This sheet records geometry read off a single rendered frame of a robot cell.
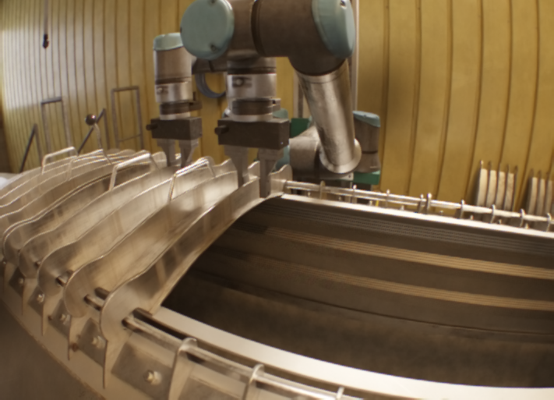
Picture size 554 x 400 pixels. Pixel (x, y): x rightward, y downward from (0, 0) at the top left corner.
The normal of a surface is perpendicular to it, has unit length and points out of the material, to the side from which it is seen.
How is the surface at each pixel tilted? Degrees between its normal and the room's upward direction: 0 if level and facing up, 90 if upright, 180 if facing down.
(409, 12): 90
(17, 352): 40
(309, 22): 97
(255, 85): 90
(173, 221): 90
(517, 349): 74
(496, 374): 61
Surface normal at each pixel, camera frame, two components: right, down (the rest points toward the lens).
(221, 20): -0.39, 0.33
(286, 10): -0.30, 0.07
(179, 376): 0.92, 0.14
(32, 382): -0.26, -0.47
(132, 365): -0.18, -0.65
